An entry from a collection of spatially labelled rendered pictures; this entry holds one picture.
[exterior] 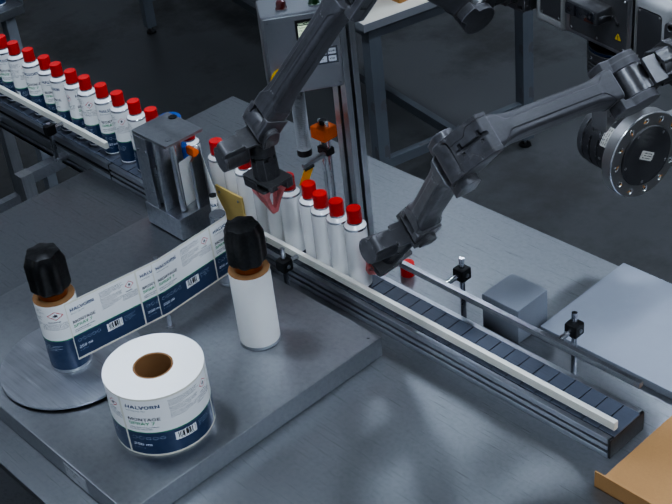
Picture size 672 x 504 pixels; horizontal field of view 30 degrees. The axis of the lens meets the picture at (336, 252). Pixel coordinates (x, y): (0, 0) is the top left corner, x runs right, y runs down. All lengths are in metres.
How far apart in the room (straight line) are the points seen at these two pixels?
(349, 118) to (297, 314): 0.45
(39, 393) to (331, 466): 0.64
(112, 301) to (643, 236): 2.35
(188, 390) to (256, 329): 0.30
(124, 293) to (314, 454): 0.54
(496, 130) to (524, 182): 2.65
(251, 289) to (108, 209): 0.86
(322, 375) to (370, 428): 0.16
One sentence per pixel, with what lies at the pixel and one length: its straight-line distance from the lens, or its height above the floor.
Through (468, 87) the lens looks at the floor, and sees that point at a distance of 5.50.
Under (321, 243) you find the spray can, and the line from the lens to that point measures 2.83.
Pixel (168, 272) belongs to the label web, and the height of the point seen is 1.02.
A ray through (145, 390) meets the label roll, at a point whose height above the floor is 1.02.
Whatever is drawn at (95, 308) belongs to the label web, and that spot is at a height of 1.02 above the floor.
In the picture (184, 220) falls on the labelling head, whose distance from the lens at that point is 3.04.
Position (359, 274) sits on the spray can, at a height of 0.92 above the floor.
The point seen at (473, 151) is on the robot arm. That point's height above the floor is 1.45.
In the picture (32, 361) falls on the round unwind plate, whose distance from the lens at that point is 2.78.
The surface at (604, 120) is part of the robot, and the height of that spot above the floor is 1.21.
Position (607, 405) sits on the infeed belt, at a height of 0.88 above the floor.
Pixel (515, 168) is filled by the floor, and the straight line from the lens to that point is 4.90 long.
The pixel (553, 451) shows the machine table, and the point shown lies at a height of 0.83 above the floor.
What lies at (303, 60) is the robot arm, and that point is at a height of 1.46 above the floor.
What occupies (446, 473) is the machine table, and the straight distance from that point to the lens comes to 2.44.
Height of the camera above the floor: 2.55
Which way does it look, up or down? 35 degrees down
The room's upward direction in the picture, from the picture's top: 7 degrees counter-clockwise
